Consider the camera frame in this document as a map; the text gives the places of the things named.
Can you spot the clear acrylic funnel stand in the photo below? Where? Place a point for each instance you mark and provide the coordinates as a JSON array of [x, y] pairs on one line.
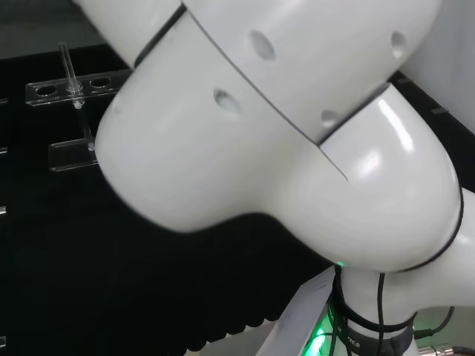
[[59, 97]]

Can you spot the pale board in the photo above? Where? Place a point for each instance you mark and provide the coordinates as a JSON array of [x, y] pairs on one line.
[[297, 322]]

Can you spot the black cloth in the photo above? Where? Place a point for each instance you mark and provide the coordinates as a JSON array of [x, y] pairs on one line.
[[111, 278]]

